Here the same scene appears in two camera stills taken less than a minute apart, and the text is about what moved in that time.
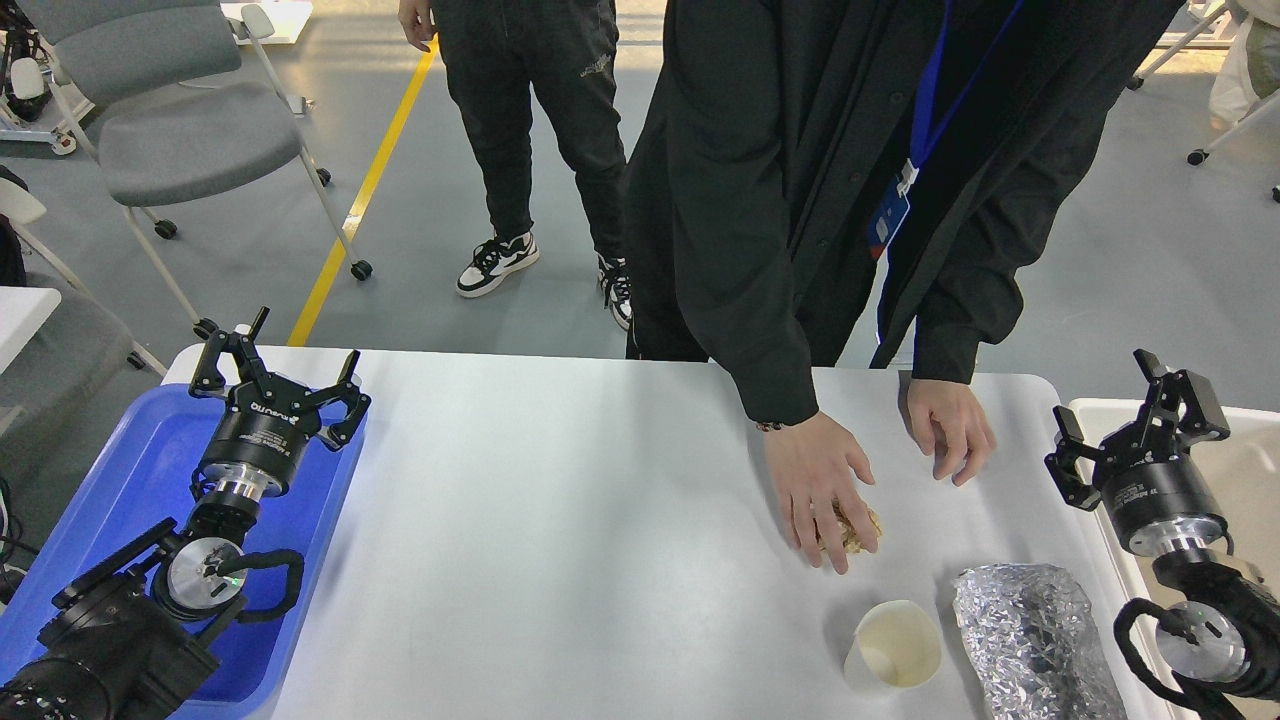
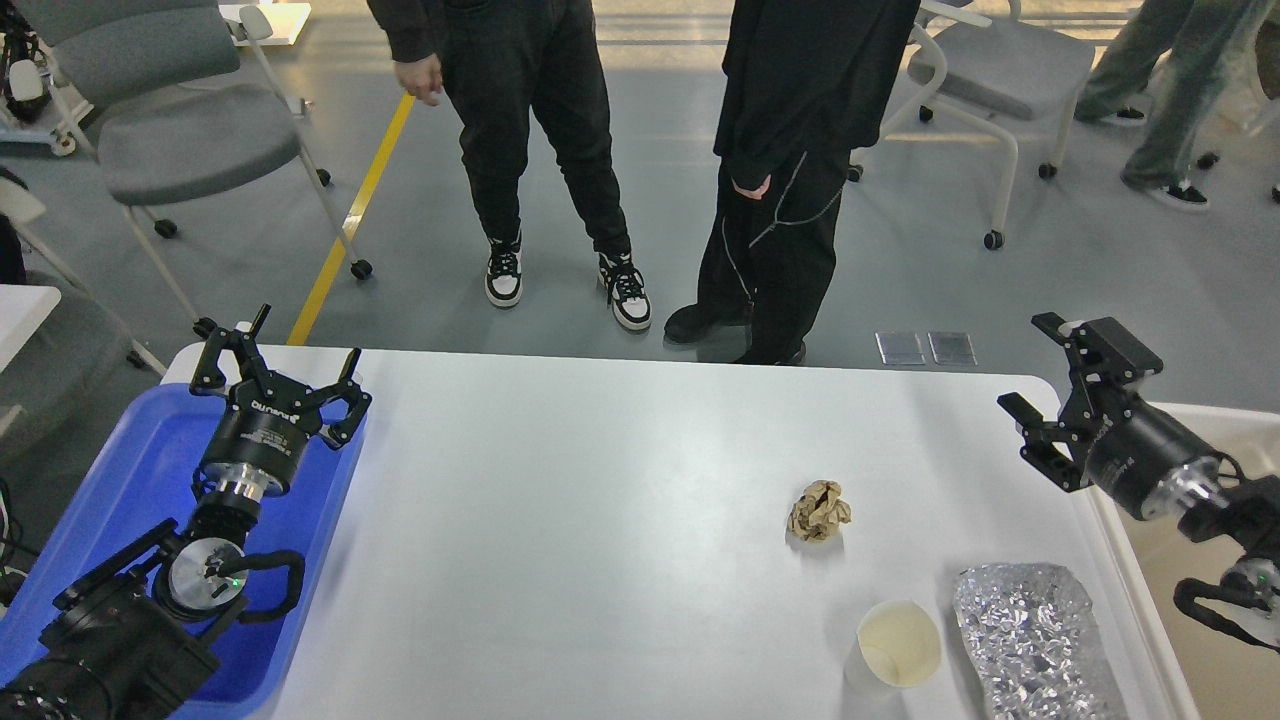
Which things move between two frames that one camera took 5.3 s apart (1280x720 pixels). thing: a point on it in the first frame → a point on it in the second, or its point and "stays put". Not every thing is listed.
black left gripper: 261,438 stays put
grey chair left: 173,103 stays put
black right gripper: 1157,497 → 1141,455
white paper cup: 897,643 stays put
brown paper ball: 851,539 → 818,512
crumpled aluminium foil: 1032,636 stays put
